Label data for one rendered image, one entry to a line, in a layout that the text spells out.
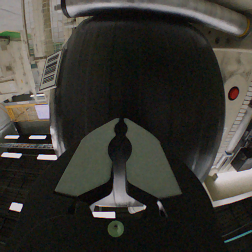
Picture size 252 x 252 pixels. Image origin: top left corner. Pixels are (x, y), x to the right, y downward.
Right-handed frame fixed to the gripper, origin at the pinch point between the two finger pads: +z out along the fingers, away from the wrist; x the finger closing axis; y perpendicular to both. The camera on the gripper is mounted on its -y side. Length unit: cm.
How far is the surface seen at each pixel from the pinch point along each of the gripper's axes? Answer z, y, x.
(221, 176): 27, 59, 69
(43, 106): 320, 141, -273
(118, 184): -1.4, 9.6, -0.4
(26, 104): 527, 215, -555
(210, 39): 24.5, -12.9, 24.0
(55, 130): 2.3, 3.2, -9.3
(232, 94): 18.5, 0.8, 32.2
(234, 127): 20.2, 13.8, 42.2
